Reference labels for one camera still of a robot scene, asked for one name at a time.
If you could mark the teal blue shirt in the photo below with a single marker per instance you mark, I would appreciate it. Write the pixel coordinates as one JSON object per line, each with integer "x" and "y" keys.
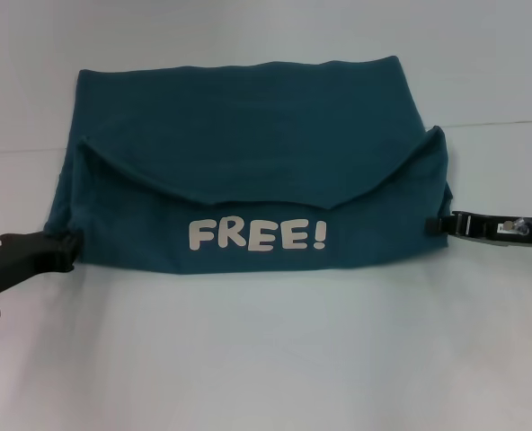
{"x": 248, "y": 188}

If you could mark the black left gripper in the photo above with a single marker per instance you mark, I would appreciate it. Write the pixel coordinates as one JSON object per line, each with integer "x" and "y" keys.
{"x": 19, "y": 258}

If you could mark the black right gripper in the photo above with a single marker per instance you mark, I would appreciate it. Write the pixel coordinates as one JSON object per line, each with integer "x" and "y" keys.
{"x": 504, "y": 231}

